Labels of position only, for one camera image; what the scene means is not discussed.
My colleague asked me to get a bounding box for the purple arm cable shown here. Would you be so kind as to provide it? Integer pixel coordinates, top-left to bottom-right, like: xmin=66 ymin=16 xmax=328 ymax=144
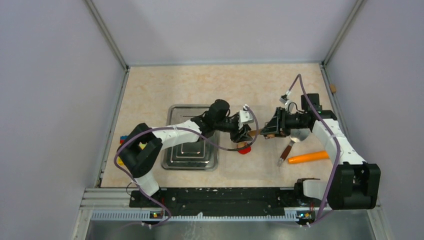
xmin=286 ymin=73 xmax=343 ymax=228
xmin=113 ymin=105 xmax=260 ymax=228

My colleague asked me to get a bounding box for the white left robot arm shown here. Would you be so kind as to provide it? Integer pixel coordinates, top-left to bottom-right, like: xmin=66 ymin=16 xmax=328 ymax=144
xmin=113 ymin=99 xmax=259 ymax=207

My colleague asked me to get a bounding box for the aluminium frame rail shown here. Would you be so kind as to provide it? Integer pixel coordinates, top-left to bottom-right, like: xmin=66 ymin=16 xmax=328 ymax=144
xmin=72 ymin=187 xmax=394 ymax=240

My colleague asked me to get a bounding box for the steel rectangular tray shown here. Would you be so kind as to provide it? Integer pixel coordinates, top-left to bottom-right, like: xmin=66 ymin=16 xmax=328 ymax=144
xmin=161 ymin=104 xmax=219 ymax=171

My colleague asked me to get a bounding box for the orange carrot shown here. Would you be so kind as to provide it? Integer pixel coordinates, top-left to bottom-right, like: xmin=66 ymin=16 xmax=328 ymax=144
xmin=288 ymin=151 xmax=330 ymax=164

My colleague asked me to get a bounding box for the small wooden block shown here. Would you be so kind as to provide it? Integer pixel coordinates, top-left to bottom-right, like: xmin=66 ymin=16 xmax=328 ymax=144
xmin=329 ymin=84 xmax=337 ymax=94

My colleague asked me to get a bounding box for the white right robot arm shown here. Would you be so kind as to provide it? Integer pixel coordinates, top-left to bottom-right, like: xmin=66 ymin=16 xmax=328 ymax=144
xmin=260 ymin=93 xmax=381 ymax=210

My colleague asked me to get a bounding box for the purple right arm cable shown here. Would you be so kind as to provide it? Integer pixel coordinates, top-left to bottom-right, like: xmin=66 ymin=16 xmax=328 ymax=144
xmin=286 ymin=73 xmax=343 ymax=228

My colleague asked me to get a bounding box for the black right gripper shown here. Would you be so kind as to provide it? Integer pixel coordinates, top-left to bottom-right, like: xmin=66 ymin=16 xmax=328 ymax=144
xmin=260 ymin=106 xmax=308 ymax=138

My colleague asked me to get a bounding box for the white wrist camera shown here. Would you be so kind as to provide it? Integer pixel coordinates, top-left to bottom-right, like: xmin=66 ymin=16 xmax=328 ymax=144
xmin=279 ymin=95 xmax=291 ymax=106
xmin=238 ymin=104 xmax=254 ymax=128

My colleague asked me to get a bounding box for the metal spatula wooden handle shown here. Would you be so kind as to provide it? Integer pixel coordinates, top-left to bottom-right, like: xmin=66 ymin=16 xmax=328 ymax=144
xmin=277 ymin=128 xmax=311 ymax=167

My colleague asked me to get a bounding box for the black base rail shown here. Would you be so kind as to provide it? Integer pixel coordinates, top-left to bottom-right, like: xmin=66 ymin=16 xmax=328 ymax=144
xmin=129 ymin=187 xmax=327 ymax=218

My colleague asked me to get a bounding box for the red dough piece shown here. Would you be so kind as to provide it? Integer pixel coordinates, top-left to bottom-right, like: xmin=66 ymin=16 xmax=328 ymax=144
xmin=238 ymin=146 xmax=252 ymax=155

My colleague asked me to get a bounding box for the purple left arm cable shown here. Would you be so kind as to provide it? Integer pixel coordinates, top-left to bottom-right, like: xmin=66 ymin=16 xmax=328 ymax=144
xmin=113 ymin=105 xmax=260 ymax=228

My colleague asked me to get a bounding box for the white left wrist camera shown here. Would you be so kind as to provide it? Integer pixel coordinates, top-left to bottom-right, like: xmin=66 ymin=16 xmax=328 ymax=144
xmin=238 ymin=104 xmax=254 ymax=128

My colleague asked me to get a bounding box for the colourful toy block stack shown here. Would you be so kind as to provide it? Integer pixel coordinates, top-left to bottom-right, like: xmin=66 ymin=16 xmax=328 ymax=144
xmin=116 ymin=134 xmax=148 ymax=167

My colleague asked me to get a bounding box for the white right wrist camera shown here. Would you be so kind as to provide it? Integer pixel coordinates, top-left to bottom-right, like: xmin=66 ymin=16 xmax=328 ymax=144
xmin=279 ymin=95 xmax=291 ymax=106

